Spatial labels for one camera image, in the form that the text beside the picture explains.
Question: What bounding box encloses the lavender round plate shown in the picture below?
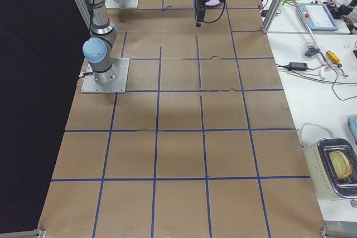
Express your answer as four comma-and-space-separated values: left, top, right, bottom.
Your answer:
205, 0, 221, 8

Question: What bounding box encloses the white toaster with bread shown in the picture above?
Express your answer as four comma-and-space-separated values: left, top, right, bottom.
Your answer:
303, 137, 356, 208

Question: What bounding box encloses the long metal rod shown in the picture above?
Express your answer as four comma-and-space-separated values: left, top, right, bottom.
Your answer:
292, 0, 332, 69

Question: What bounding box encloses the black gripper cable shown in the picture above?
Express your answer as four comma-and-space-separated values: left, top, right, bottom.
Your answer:
201, 0, 227, 23

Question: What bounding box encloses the blue teach pendant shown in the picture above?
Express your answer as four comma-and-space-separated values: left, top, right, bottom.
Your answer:
297, 3, 339, 31

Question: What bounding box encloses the yellow handled tool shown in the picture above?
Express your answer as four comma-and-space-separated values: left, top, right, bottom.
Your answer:
326, 51, 342, 67

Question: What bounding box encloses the black power adapter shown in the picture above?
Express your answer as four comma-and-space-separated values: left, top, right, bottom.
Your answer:
288, 62, 308, 71

